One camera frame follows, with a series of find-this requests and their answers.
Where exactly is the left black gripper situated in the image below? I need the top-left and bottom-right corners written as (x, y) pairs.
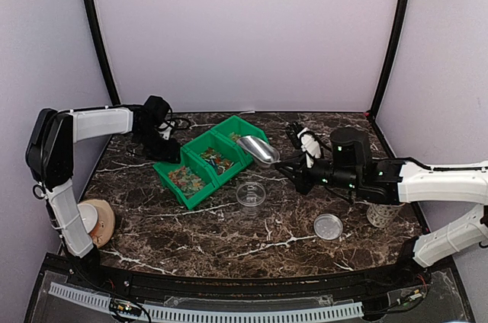
top-left (133, 126), bottom-right (181, 164)

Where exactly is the black front rail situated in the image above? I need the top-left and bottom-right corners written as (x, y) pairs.
top-left (41, 252), bottom-right (432, 303)

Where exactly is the blue mixed candies pile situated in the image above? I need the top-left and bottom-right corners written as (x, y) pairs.
top-left (199, 147), bottom-right (234, 175)

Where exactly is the white bowl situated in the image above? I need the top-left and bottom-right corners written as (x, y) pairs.
top-left (78, 203), bottom-right (98, 233)

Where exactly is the metal scoop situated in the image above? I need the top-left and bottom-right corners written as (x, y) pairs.
top-left (236, 136), bottom-right (281, 168)

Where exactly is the wooden slice coaster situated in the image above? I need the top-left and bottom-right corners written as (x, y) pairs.
top-left (81, 199), bottom-right (115, 248)

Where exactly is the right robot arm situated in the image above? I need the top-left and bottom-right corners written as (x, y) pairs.
top-left (276, 123), bottom-right (487, 288)

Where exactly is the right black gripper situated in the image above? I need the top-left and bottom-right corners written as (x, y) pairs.
top-left (275, 150), bottom-right (361, 195)

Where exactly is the clear plastic container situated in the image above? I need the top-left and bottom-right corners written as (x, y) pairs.
top-left (236, 181), bottom-right (266, 207)

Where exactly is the green three-compartment bin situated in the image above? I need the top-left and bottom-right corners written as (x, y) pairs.
top-left (153, 115), bottom-right (268, 210)

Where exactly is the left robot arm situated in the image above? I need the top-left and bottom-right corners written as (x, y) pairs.
top-left (25, 95), bottom-right (181, 258)

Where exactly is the right black frame post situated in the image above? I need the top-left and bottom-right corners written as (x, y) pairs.
top-left (368, 0), bottom-right (409, 122)

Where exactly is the green yellow candies pile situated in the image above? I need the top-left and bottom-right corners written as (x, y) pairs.
top-left (228, 132), bottom-right (241, 142)

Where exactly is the patterned mug yellow inside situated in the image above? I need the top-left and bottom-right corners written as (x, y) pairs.
top-left (367, 203), bottom-right (403, 229)

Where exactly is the clear plastic lid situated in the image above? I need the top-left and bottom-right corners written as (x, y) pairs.
top-left (313, 213), bottom-right (343, 241)

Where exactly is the left black frame post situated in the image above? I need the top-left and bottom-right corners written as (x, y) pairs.
top-left (83, 0), bottom-right (121, 105)

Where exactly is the black frame post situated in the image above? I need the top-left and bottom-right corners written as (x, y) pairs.
top-left (368, 0), bottom-right (409, 122)
top-left (83, 0), bottom-right (121, 105)

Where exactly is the white slotted cable duct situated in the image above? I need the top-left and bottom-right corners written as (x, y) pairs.
top-left (48, 283), bottom-right (364, 323)

